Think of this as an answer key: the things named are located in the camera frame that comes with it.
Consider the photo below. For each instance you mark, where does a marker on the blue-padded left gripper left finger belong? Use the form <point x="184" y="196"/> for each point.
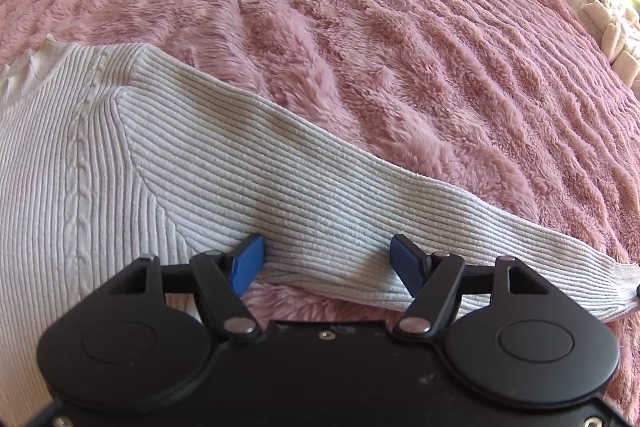
<point x="222" y="279"/>

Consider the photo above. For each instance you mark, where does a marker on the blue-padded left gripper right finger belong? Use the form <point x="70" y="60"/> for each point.
<point x="433" y="281"/>

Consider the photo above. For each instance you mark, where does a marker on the white ribbed knit sweater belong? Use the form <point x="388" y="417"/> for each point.
<point x="112" y="152"/>

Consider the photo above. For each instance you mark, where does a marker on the pink fluffy bed blanket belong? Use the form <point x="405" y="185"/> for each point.
<point x="509" y="99"/>

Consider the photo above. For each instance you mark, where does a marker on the white ruffled pillow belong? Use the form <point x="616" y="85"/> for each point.
<point x="615" y="27"/>

